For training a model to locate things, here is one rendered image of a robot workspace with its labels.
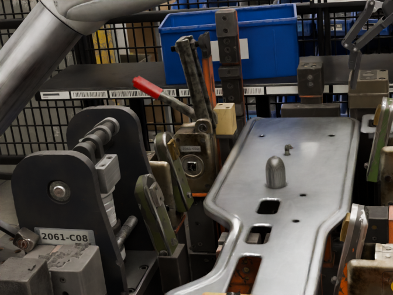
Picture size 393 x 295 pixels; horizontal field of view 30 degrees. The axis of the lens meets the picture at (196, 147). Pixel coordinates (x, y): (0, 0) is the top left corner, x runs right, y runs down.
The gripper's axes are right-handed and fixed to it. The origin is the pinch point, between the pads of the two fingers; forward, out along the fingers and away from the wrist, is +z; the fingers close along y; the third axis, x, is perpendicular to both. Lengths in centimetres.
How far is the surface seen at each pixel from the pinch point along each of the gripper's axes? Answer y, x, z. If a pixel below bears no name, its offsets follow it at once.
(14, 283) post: 50, 68, 11
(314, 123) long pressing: 12.6, -1.2, 9.2
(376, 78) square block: 1.1, -7.7, 0.6
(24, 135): 123, -186, 85
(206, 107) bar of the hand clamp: 33.2, 12.7, 4.6
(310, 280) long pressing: 17, 54, 13
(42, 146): 114, -184, 89
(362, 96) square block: 3.4, -7.3, 4.3
